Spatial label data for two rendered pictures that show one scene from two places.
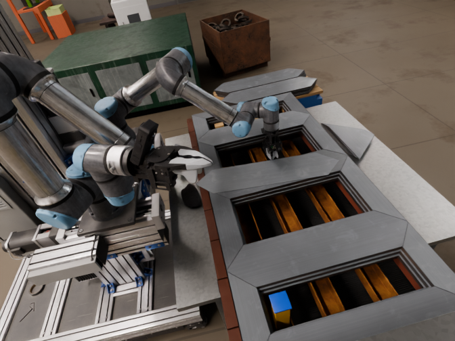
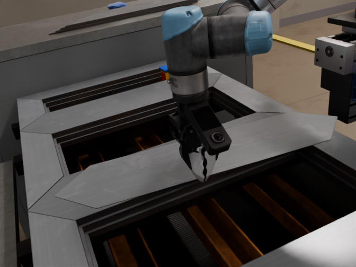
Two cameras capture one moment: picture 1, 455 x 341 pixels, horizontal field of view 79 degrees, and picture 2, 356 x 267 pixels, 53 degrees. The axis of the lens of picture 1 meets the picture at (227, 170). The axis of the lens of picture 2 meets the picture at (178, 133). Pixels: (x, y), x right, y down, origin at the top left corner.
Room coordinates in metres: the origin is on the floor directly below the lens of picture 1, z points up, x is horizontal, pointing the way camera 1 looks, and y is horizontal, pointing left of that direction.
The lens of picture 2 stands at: (1.73, -0.45, 1.34)
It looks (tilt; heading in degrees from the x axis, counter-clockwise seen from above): 28 degrees down; 165
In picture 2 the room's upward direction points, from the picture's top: 9 degrees counter-clockwise
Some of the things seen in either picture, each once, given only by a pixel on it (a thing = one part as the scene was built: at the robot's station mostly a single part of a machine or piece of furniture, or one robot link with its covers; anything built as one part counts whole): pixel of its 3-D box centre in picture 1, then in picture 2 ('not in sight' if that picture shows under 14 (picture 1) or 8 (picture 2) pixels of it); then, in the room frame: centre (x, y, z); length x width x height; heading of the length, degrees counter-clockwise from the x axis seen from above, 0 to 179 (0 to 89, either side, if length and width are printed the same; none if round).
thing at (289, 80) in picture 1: (265, 87); not in sight; (2.04, -0.42, 0.82); 0.80 x 0.40 x 0.06; 95
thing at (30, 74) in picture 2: not in sight; (140, 136); (0.17, -0.23, 0.51); 1.30 x 0.04 x 1.01; 95
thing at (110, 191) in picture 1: (118, 181); not in sight; (0.60, 0.31, 1.34); 0.11 x 0.08 x 0.11; 157
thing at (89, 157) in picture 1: (99, 159); not in sight; (0.59, 0.32, 1.43); 0.11 x 0.08 x 0.09; 67
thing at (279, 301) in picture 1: (279, 302); (168, 69); (0.37, -0.09, 0.88); 0.06 x 0.06 x 0.02; 5
